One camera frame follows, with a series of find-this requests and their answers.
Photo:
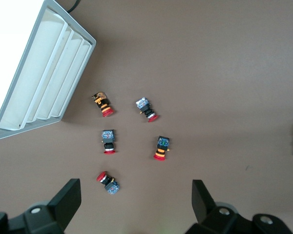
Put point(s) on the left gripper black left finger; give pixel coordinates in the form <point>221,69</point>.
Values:
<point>39,219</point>

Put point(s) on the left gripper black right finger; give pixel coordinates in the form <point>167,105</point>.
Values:
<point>222,221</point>

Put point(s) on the red mushroom button grey block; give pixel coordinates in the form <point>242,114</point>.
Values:
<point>108,136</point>
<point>144,104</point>
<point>111,186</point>

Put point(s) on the red button orange striped collar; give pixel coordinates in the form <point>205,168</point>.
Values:
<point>162,143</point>

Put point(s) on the red button orange contact block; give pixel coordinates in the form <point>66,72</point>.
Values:
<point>102,102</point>

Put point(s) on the white compartment bin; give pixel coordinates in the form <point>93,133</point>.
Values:
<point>51,73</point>

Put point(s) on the brown table mat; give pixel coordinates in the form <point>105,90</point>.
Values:
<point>210,73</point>

